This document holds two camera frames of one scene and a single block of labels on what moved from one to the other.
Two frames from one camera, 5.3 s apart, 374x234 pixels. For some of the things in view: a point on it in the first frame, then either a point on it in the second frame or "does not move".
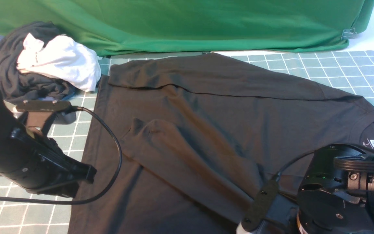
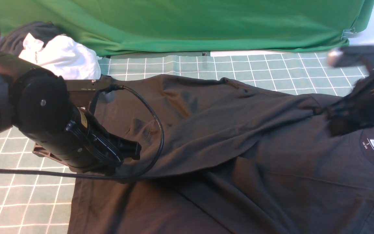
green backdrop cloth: [113, 28] does not move
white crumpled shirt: [62, 57] does not move
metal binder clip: [348, 34] does not move
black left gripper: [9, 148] to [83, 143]
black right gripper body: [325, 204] to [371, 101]
